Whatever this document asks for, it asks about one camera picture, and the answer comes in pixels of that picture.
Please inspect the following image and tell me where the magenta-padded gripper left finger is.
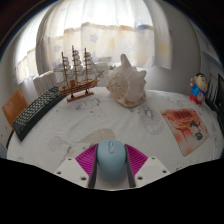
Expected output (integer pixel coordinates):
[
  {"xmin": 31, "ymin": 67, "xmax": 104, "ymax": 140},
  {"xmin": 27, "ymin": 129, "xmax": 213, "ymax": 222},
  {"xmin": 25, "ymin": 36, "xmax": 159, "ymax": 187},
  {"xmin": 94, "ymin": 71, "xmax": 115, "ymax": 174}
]
[{"xmin": 54, "ymin": 143, "xmax": 100, "ymax": 189}]

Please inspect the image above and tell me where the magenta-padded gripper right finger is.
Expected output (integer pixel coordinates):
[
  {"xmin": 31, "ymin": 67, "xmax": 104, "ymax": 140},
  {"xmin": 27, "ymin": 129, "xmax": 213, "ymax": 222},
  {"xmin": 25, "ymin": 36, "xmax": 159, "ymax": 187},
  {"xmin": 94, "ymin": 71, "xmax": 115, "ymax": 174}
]
[{"xmin": 124, "ymin": 143, "xmax": 172, "ymax": 189}]

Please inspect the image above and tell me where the light blue computer mouse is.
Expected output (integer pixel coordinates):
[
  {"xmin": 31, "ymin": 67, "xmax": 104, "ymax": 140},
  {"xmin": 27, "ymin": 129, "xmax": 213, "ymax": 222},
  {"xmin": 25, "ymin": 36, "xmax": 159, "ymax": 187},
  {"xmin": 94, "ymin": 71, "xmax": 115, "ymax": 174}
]
[{"xmin": 96, "ymin": 139, "xmax": 129, "ymax": 183}]

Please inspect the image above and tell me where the white printed tablecloth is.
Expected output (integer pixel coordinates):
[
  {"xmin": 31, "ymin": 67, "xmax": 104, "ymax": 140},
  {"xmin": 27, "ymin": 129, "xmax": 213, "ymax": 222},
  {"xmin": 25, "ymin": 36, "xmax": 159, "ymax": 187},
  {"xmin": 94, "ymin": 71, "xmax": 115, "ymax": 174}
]
[{"xmin": 5, "ymin": 86, "xmax": 224, "ymax": 192}]

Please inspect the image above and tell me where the black keyboard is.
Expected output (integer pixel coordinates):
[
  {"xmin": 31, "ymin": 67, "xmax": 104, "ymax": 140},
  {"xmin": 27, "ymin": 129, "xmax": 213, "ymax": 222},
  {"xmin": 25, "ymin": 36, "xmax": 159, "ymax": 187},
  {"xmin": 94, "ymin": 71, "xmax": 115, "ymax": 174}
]
[{"xmin": 12, "ymin": 85, "xmax": 67, "ymax": 142}]

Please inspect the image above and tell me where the wooden model sailing ship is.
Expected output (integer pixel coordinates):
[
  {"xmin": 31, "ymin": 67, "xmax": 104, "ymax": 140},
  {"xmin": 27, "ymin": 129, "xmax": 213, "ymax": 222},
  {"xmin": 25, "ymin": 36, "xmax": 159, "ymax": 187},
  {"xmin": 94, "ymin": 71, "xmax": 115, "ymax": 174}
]
[{"xmin": 53, "ymin": 45, "xmax": 105, "ymax": 103}]

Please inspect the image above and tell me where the brown wooden chair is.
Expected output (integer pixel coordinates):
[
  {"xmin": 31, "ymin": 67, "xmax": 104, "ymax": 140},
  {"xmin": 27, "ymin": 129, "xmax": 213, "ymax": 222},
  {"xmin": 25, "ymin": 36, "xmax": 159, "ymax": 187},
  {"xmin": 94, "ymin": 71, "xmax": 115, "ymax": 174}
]
[{"xmin": 1, "ymin": 87, "xmax": 29, "ymax": 131}]

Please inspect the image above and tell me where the large white conch shell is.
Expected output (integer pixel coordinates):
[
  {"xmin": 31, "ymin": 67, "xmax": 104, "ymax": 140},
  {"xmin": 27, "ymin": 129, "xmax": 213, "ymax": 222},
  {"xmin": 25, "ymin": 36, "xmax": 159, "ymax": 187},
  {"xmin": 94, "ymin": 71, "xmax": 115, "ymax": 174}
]
[{"xmin": 105, "ymin": 53, "xmax": 148, "ymax": 108}]

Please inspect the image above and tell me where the white radiator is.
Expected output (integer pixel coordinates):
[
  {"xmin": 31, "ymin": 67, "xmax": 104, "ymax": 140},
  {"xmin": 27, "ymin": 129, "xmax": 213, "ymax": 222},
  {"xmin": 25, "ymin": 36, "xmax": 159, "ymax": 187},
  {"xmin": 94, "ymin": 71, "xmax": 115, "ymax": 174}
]
[{"xmin": 32, "ymin": 61, "xmax": 113, "ymax": 98}]

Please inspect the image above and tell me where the cartoon boy figurine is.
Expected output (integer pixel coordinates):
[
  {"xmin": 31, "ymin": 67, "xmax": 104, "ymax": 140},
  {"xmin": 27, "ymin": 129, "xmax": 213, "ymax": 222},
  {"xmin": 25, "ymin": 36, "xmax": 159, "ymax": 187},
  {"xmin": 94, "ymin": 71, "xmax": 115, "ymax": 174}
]
[{"xmin": 189, "ymin": 72, "xmax": 209, "ymax": 106}]

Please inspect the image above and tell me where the black router with antennas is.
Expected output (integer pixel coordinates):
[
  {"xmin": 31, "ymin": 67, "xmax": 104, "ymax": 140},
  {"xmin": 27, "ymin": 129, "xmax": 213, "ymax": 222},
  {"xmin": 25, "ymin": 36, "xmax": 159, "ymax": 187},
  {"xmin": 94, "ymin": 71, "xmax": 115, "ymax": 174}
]
[{"xmin": 205, "ymin": 74, "xmax": 220, "ymax": 112}]

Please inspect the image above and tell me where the black monitor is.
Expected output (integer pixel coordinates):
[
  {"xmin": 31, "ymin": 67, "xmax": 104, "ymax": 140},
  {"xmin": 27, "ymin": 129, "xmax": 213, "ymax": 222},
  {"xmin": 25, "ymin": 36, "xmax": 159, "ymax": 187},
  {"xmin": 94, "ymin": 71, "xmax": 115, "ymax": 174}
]
[{"xmin": 216, "ymin": 73, "xmax": 224, "ymax": 125}]

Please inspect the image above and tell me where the white star-print curtain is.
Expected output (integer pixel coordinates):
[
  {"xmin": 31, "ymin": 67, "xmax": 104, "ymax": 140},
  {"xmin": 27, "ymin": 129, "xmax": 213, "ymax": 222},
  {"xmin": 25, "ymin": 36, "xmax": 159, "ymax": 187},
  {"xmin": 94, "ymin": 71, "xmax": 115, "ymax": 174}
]
[{"xmin": 14, "ymin": 0, "xmax": 173, "ymax": 85}]

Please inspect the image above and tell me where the white wall shelf unit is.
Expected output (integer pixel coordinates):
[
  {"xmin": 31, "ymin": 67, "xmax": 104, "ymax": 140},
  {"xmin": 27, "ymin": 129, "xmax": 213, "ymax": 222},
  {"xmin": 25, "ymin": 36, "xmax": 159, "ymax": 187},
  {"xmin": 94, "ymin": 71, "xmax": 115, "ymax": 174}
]
[{"xmin": 196, "ymin": 28, "xmax": 224, "ymax": 84}]

